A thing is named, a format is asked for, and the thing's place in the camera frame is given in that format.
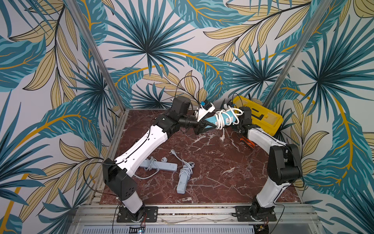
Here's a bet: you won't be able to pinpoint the white cord of teal strip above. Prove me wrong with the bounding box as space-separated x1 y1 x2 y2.
214 106 244 141

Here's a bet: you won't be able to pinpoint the teal power strip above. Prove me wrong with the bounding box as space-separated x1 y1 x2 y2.
206 110 241 130

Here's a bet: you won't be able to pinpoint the grey cord of strip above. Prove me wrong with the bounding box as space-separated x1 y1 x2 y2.
133 156 168 179
170 148 195 177

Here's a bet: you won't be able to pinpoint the grey power strip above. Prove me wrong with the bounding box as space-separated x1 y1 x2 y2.
176 167 191 194
140 160 177 172

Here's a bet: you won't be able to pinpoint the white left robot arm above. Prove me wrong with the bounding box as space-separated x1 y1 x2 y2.
102 97 215 222

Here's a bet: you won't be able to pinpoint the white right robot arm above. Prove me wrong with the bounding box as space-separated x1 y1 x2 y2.
232 107 303 222

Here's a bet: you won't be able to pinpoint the yellow black toolbox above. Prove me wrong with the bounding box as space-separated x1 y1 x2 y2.
233 96 283 136

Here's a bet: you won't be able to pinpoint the orange handled pliers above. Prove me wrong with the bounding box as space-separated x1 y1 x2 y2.
240 136 256 149

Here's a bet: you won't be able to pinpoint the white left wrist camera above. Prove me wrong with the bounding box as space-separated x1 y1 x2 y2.
195 99 215 122

